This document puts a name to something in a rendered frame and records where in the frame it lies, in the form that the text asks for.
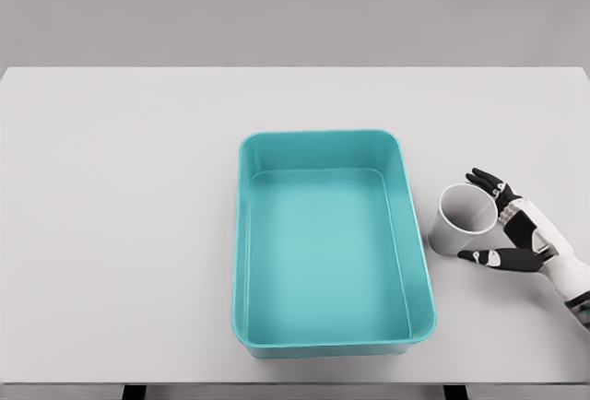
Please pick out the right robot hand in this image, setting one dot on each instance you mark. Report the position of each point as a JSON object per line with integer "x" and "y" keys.
{"x": 530, "y": 234}

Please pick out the white paper cup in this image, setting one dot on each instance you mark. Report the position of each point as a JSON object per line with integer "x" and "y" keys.
{"x": 449, "y": 234}

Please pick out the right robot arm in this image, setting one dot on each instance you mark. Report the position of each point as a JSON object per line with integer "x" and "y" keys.
{"x": 574, "y": 280}

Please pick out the teal rectangular plastic basket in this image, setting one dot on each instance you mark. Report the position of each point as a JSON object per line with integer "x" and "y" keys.
{"x": 322, "y": 252}

